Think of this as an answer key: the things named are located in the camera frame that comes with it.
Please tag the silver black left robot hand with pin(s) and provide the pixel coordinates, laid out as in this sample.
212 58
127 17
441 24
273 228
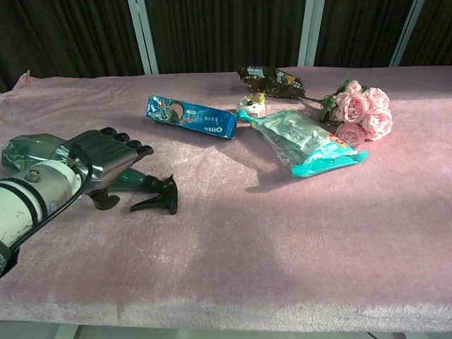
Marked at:
106 152

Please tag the green spray bottle black trigger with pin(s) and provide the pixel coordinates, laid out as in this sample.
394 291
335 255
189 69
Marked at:
160 192

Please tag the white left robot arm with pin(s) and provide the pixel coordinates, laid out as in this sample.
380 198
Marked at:
21 205

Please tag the blue Oreo cookie box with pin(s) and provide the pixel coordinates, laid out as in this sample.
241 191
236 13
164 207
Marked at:
197 118

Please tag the small toy cake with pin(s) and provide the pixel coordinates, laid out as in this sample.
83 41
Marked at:
252 104

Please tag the pink plush table cloth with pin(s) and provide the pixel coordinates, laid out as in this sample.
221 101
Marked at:
247 229

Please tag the dark pleated curtain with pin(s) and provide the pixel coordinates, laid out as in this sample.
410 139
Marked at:
226 31

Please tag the dark brown snack bag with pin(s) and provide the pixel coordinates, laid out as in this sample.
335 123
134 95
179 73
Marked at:
272 82

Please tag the teal clear snack bag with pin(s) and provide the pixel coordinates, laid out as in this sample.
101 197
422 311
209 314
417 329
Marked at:
303 141

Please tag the pink artificial rose bouquet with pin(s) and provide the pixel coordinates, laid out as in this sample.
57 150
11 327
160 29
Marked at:
356 109

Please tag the white frame post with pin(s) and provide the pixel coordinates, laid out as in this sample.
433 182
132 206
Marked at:
406 31
310 31
143 35

